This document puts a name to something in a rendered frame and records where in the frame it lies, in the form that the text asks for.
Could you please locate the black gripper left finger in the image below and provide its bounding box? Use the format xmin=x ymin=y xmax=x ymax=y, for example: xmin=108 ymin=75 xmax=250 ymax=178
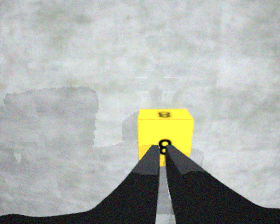
xmin=0 ymin=144 xmax=161 ymax=224

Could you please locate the yellow block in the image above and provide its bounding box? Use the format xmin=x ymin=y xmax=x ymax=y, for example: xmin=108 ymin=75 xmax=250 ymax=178
xmin=137 ymin=109 xmax=194 ymax=166

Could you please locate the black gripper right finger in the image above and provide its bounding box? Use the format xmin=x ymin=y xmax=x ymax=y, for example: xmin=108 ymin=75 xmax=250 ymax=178
xmin=165 ymin=144 xmax=280 ymax=224

